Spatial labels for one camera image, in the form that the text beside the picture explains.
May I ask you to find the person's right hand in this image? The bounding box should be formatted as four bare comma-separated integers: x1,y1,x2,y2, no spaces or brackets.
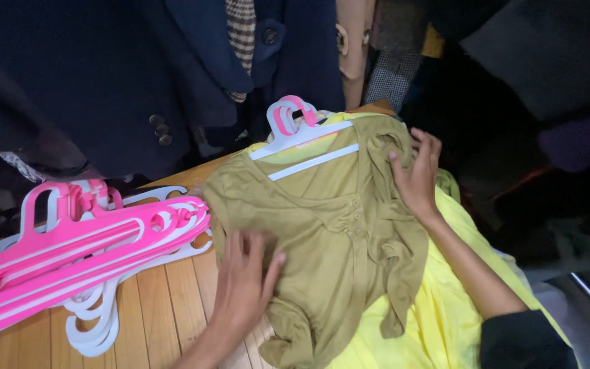
388,127,443,219

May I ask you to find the person's left hand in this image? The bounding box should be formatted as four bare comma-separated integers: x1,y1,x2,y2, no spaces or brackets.
212,230,287,335

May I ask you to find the olive green shirt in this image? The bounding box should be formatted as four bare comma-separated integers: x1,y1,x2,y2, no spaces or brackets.
203,115,431,369

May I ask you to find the grey checked garment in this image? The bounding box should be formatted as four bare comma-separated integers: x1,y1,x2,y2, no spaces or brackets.
364,0,425,114

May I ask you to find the white plastic hanger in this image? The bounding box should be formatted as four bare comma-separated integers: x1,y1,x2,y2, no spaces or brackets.
248,100,360,181

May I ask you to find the yellow garment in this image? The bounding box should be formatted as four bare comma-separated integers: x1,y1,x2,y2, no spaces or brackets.
246,112,577,369

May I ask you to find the pink plastic hanger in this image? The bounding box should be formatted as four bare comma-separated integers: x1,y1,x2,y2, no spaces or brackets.
273,95,321,137

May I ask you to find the beige coat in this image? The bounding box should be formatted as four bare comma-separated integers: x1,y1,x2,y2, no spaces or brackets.
335,0,378,111

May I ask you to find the navy blue coat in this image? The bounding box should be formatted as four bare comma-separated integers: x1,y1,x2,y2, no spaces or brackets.
164,0,347,145

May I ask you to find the purple cloth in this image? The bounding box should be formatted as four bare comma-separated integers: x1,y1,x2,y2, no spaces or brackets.
538,108,590,173

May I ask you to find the pile of pink white hangers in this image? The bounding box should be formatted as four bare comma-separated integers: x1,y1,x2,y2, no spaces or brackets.
0,179,214,358

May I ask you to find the dark grey hanging garment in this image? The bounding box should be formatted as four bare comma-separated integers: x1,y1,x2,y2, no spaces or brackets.
428,0,590,124

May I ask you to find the person's black sleeve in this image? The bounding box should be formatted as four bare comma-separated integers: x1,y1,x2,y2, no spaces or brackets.
479,309,580,369

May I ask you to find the brown striped knit garment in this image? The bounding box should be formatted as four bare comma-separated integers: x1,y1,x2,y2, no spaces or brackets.
223,0,258,103

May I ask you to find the white lace cloth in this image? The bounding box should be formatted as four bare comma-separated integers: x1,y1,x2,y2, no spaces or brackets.
0,151,46,183

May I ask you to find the dark blazer with brown buttons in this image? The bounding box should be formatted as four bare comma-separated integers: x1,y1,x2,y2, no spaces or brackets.
0,0,255,181

